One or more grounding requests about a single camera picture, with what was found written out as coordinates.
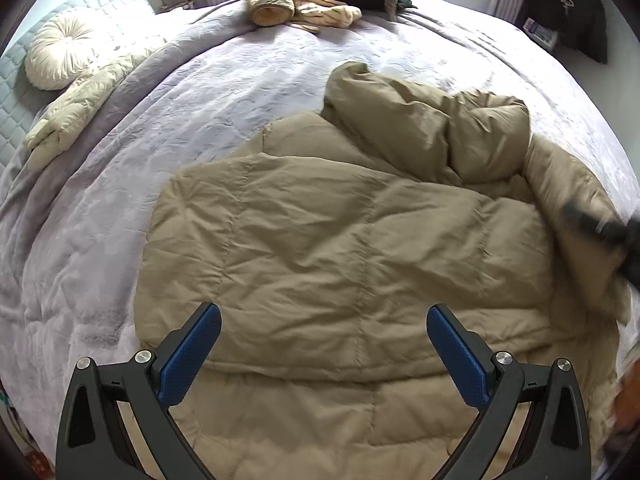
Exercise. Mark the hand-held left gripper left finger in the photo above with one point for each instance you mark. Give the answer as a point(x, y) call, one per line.
point(192, 355)

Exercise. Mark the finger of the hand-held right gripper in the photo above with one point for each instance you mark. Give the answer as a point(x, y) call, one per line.
point(611, 232)

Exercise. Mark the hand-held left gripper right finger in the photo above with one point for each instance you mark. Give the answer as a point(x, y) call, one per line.
point(457, 355)

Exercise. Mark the khaki puffer jacket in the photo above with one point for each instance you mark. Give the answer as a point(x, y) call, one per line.
point(325, 240)

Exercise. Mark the black hanging garment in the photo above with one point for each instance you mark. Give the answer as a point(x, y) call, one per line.
point(570, 5)

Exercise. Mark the cream puffer garment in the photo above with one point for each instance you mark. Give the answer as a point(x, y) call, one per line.
point(75, 105)

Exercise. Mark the light blue quilted headboard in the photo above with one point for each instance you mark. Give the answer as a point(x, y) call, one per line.
point(12, 95)

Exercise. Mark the round cream pillow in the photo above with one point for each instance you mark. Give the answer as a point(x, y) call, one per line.
point(57, 50)

